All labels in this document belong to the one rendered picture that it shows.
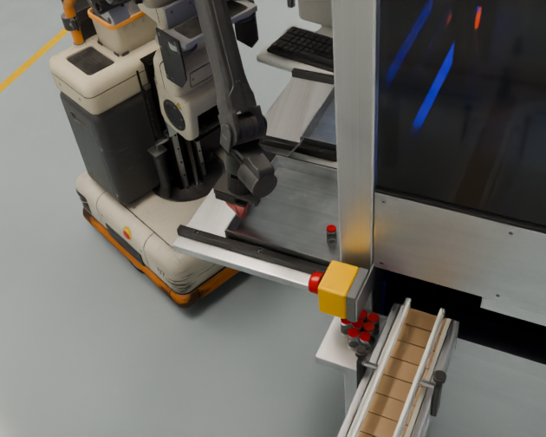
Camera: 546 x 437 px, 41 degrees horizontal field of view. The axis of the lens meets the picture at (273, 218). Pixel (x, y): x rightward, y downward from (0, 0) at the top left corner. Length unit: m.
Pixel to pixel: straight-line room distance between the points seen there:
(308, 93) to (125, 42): 0.66
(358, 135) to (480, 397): 0.67
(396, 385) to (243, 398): 1.14
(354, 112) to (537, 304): 0.45
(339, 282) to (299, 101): 0.75
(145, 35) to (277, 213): 0.95
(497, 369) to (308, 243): 0.46
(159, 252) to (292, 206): 0.89
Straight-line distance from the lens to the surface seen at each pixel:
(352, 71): 1.07
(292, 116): 1.89
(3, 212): 3.21
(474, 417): 1.64
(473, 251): 1.23
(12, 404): 2.59
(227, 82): 1.40
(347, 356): 1.39
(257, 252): 1.53
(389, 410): 1.27
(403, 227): 1.24
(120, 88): 2.34
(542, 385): 1.48
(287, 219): 1.61
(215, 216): 1.65
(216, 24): 1.41
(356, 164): 1.17
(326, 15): 2.35
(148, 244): 2.48
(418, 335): 1.36
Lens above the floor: 2.04
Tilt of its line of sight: 46 degrees down
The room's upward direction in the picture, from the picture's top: 7 degrees counter-clockwise
